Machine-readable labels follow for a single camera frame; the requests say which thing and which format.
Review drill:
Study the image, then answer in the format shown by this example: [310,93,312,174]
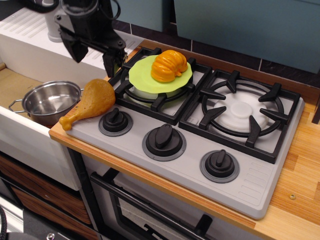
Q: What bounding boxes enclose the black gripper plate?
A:
[54,14,126,77]

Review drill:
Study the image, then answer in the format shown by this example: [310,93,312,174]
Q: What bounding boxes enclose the toy chicken drumstick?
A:
[58,78,116,131]

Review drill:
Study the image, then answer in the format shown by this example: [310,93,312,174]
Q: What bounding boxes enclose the orange toy pumpkin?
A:
[151,50,188,83]

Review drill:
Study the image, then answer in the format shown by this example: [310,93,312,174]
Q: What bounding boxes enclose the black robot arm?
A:
[21,0,127,78]

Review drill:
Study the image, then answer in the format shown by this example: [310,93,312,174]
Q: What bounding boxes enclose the light green plate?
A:
[128,55,193,94]

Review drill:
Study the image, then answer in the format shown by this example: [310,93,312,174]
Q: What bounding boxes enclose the white toy sink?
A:
[0,6,145,192]

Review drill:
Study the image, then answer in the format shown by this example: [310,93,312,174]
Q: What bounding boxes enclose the small steel pot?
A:
[8,80,82,126]

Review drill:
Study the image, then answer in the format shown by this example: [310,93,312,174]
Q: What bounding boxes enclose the grey toy faucet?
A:
[44,0,63,43]

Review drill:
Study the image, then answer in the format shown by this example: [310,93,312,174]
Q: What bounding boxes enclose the black left stove knob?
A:
[98,107,133,137]

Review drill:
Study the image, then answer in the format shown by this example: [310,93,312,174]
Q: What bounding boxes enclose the black stove knob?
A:
[98,107,133,137]
[142,123,187,162]
[200,149,240,184]

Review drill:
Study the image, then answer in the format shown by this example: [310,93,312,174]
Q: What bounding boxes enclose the black left burner grate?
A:
[109,47,213,125]

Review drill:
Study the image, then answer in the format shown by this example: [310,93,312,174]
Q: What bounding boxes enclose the black burner grate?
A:
[109,47,213,125]
[179,70,305,164]

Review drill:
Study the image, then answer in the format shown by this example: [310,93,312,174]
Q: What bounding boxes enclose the black middle stove knob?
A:
[142,123,187,162]

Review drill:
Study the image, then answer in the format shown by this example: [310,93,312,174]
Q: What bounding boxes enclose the grey toy stove top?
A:
[65,67,306,221]

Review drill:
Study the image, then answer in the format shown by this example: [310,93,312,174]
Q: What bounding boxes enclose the wooden drawer fronts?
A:
[0,152,98,240]

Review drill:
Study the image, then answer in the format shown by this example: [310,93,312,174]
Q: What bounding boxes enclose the toy oven door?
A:
[89,168,259,240]

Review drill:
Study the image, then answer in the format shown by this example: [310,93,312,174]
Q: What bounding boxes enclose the black right stove knob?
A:
[200,149,240,184]

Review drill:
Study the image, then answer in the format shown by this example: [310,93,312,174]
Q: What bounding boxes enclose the black right burner grate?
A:
[179,70,305,164]

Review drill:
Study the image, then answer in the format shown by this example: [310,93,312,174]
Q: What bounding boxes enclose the black braided cable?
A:
[0,207,7,240]

